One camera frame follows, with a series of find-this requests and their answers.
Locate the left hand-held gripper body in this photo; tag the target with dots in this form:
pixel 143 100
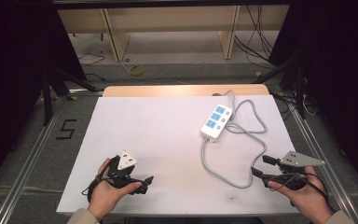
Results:
pixel 126 160

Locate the dark curtain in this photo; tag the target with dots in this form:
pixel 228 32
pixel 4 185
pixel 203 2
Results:
pixel 12 77
pixel 341 77

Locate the white board sheet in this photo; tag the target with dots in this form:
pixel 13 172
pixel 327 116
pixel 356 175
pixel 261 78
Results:
pixel 161 149

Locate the wooden shelf frame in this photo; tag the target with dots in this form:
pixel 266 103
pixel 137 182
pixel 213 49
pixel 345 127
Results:
pixel 174 18

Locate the person's right hand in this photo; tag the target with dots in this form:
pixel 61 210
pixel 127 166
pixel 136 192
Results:
pixel 310 199

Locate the white power strip blue sockets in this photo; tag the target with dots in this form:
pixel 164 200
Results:
pixel 215 124

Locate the black metal stand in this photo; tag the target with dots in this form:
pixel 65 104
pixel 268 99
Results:
pixel 48 93
pixel 300 87

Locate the aluminium floor rail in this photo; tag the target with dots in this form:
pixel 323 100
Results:
pixel 28 161
pixel 323 161

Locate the yellow tape roll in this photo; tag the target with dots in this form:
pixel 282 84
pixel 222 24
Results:
pixel 136 70

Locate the person's left hand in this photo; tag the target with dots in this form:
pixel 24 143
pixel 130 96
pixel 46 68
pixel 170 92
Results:
pixel 105 197

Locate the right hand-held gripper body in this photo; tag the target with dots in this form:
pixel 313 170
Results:
pixel 298 160

